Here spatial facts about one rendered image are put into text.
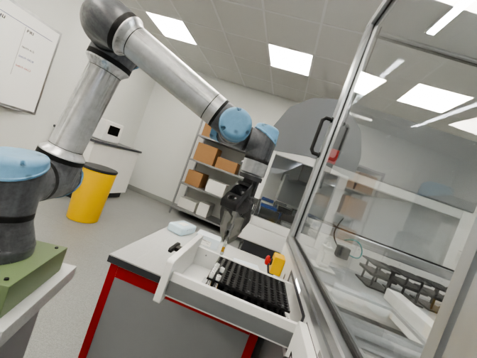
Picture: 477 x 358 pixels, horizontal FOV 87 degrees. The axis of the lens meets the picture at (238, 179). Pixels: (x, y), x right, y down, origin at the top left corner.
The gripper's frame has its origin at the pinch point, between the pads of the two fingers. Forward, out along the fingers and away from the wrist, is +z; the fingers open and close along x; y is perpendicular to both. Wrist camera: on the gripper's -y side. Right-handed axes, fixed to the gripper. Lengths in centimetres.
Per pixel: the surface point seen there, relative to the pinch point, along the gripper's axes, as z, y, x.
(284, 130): -52, 77, 12
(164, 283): 10.8, -17.5, 5.3
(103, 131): -8, 217, 302
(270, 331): 12.6, -9.8, -20.6
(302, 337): 5.8, -18.4, -26.5
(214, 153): -37, 351, 184
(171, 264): 6.1, -17.5, 5.2
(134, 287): 30.0, 4.0, 26.4
